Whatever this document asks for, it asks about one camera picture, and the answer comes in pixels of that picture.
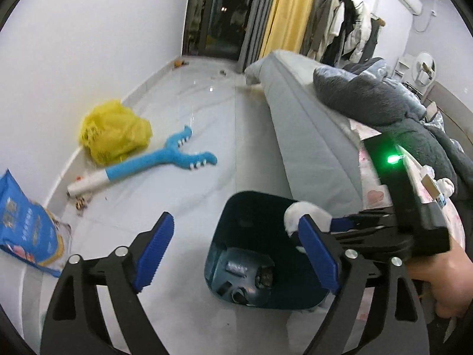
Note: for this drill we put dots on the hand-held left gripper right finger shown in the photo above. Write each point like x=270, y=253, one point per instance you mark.
x=317, y=255

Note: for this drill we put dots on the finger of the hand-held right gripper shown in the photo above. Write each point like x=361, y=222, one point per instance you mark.
x=343, y=223
x=369, y=238

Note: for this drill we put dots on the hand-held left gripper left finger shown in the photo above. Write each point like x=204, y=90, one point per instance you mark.
x=153, y=251

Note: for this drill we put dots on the white tissue wad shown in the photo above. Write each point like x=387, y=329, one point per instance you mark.
x=299, y=210

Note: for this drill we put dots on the dark teal trash bin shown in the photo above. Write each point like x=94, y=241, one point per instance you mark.
x=251, y=210

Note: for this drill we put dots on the clear plastic bag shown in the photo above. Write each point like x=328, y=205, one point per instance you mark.
x=236, y=266

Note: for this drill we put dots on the black packet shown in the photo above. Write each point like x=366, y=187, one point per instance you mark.
x=236, y=294

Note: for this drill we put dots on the person's right hand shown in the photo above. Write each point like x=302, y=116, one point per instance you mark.
x=451, y=281

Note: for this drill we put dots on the small cardboard roll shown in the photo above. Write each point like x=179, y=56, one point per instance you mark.
x=431, y=188

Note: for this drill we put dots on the blue white packet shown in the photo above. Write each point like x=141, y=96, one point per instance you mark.
x=442, y=200

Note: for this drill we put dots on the blue plush grabber toy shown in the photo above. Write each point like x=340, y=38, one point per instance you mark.
x=147, y=161

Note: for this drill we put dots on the beige headboard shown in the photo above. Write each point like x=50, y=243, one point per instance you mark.
x=451, y=111

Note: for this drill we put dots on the dark grey fleece blanket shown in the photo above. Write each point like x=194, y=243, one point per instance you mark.
x=358, y=96

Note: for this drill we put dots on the yellow plastic bag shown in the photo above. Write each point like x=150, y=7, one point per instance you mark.
x=111, y=133

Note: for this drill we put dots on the white dresser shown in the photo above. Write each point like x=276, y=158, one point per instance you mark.
x=404, y=70

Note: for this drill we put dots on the blue printed bag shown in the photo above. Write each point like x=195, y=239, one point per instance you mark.
x=26, y=229

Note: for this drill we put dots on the round white mirror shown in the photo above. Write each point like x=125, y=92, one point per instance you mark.
x=425, y=66

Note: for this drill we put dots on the grey hanging garment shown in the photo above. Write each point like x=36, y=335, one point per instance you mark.
x=372, y=40

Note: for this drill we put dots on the white hanging jacket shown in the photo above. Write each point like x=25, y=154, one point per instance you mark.
x=360, y=33

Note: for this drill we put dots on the black hanging garment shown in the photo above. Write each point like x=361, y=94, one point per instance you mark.
x=345, y=26

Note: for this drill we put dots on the small orange object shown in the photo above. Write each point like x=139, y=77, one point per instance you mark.
x=180, y=63

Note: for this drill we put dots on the yellow curtain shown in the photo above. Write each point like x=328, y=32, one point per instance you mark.
x=292, y=11

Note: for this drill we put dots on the dark glass balcony door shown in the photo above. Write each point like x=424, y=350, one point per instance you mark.
x=218, y=11

